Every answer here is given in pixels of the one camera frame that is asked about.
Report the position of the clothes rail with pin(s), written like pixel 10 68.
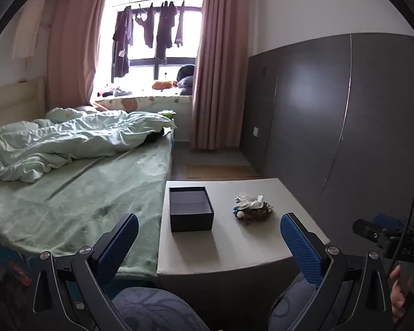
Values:
pixel 158 0

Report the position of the cream hanging towel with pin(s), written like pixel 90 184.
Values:
pixel 27 27

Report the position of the person's right hand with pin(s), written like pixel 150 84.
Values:
pixel 398 296

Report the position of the person's leg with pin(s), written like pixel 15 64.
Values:
pixel 293 307
pixel 158 310

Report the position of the pink curtain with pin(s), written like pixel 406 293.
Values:
pixel 220 76
pixel 76 48

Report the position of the dark hanging garment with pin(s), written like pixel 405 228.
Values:
pixel 148 27
pixel 180 27

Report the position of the dark hanging shirt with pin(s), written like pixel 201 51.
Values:
pixel 122 44

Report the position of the white table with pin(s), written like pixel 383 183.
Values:
pixel 227 244

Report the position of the person's left leg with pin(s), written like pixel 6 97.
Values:
pixel 158 310

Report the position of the dark blue bundle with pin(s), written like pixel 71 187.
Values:
pixel 186 79

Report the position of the flat cardboard sheets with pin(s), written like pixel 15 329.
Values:
pixel 224 171

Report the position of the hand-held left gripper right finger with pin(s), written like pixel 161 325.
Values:
pixel 302 248

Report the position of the light green pillow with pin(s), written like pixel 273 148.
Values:
pixel 64 113

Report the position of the clothes heap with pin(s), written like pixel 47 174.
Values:
pixel 115 91

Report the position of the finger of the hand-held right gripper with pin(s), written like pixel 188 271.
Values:
pixel 365 228
pixel 388 220

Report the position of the cream headboard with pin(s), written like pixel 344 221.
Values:
pixel 13 107

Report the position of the printed window seat cushion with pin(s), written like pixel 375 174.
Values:
pixel 141 103

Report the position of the dark jewelry box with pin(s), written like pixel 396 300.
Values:
pixel 191 219

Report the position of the dark hanging trousers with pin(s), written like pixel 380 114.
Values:
pixel 165 31

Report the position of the orange soft toy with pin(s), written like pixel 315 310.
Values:
pixel 162 84

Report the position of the person's right leg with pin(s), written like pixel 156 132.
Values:
pixel 293 307

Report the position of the green packet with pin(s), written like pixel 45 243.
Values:
pixel 167 113

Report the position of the light green duvet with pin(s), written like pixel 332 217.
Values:
pixel 72 141

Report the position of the bed with green sheet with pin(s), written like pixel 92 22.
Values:
pixel 89 207

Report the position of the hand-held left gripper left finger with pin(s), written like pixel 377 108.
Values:
pixel 119 244

